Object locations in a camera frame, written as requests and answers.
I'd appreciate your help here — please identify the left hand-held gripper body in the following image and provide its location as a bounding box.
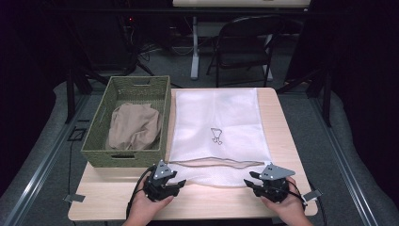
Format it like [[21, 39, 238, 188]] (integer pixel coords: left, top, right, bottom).
[[142, 159, 177, 202]]

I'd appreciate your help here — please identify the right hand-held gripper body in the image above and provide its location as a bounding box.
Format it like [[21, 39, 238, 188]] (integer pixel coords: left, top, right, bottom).
[[258, 163, 295, 203]]

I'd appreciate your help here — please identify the beige garment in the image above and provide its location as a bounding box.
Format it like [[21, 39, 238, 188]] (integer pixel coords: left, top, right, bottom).
[[105, 103, 164, 151]]

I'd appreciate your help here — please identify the green woven basket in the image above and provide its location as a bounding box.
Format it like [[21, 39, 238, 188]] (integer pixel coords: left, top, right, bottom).
[[80, 74, 172, 169]]

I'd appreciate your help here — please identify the white cloth with drawing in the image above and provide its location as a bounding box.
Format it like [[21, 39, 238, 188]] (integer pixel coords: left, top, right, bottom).
[[168, 88, 273, 188]]

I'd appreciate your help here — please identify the person's left hand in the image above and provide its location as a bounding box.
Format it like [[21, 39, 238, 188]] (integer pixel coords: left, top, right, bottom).
[[122, 187, 175, 226]]

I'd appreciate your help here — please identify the person's right hand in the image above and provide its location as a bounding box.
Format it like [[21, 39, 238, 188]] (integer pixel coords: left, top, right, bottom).
[[261, 176, 314, 226]]

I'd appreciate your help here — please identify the grey tape piece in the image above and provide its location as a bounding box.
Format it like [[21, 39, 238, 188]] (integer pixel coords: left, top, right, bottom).
[[302, 188, 324, 202], [63, 193, 87, 203]]

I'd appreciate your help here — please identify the black metal stand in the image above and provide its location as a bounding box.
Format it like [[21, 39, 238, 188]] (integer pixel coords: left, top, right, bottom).
[[276, 67, 333, 128], [64, 67, 109, 125]]

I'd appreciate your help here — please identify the black floor socket plate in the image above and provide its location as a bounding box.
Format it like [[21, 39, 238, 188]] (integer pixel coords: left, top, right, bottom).
[[67, 126, 88, 142]]

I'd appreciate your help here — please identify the white desk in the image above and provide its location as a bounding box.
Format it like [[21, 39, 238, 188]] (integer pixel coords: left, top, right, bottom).
[[172, 0, 311, 81]]

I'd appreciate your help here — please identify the black folding chair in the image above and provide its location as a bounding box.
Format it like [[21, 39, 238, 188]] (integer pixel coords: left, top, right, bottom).
[[206, 15, 285, 89]]

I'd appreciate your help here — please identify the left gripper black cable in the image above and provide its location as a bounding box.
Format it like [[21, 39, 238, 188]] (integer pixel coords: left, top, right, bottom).
[[125, 165, 157, 219]]

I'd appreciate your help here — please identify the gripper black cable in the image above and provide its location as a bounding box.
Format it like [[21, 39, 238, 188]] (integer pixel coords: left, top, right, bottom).
[[125, 165, 157, 219], [283, 177, 310, 211]]

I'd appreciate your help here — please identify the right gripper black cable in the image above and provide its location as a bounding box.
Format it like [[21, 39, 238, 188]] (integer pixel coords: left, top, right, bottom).
[[283, 177, 310, 211]]

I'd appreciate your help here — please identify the metal floor rail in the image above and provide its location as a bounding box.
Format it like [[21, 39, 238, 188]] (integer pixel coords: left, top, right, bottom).
[[0, 93, 92, 226], [309, 93, 382, 226]]

